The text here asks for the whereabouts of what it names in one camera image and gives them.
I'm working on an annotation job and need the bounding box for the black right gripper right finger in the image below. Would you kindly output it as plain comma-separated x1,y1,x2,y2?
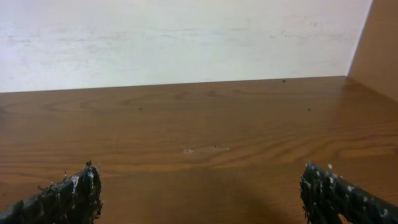
299,162,397,224

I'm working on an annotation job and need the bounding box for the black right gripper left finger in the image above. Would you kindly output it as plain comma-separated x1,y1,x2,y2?
1,161,103,224

